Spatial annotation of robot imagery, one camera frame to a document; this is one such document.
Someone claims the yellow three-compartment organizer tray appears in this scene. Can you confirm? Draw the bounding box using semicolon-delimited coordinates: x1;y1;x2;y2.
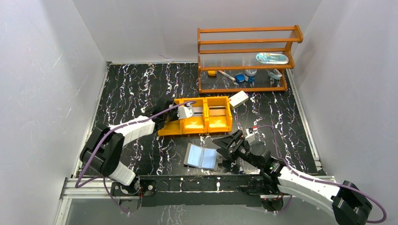
157;96;233;136

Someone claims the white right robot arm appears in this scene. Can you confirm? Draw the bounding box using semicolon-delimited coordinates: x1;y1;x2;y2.
213;128;373;225

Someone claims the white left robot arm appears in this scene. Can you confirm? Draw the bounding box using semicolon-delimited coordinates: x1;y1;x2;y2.
75;99;193;188

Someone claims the brown card in tray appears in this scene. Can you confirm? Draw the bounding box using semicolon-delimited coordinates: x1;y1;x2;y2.
208;106;226;117

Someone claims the silver card in tray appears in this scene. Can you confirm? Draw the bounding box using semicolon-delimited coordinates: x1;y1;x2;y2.
193;107;203;116

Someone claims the green and white box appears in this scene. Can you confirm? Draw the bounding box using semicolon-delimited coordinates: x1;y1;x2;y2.
229;91;249;110

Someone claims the white marker pen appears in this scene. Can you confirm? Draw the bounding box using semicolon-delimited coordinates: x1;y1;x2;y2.
217;70;236;82

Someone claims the small blue box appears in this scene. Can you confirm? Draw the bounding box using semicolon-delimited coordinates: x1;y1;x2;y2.
235;73;245;83

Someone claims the small yellow block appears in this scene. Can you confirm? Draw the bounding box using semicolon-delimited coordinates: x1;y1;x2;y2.
207;70;217;77

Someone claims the white jar blue label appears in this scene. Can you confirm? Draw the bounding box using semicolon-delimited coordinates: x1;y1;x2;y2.
244;69;258;83

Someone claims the teal blister pack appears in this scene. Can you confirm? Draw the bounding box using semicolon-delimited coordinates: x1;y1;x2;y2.
255;52;289;65

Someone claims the orange wooden shelf rack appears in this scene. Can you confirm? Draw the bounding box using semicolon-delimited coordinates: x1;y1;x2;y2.
197;25;304;94

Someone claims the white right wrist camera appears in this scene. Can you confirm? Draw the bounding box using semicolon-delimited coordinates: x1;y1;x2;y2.
245;127;257;143

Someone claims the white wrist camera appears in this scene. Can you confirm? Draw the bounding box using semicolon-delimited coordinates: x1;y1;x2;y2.
177;106;194;120
245;127;257;143

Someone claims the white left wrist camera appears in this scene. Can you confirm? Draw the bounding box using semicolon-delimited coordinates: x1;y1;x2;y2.
177;106;194;120

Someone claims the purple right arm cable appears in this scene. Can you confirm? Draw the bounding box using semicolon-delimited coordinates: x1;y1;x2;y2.
252;125;387;224

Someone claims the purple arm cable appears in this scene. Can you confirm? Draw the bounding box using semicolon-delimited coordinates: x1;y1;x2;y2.
252;125;387;224
74;100;197;215

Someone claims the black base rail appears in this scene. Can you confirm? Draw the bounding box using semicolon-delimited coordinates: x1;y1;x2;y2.
110;174;291;211

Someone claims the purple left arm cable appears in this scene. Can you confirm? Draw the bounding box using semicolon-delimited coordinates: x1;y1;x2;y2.
74;100;197;215

